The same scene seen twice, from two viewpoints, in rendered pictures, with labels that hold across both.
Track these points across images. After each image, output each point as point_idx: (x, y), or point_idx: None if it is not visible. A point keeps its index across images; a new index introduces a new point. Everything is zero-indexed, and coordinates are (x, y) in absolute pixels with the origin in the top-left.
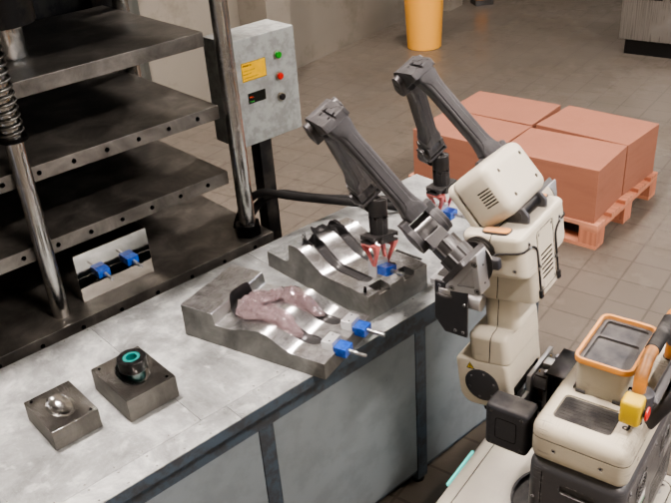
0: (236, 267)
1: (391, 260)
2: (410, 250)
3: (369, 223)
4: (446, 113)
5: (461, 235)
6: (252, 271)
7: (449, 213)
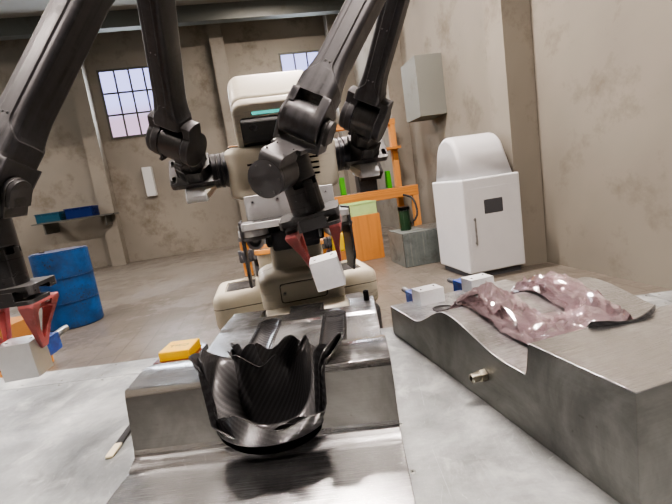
0: (621, 374)
1: (252, 330)
2: (107, 432)
3: (317, 187)
4: (174, 39)
5: (10, 424)
6: (561, 349)
7: (56, 332)
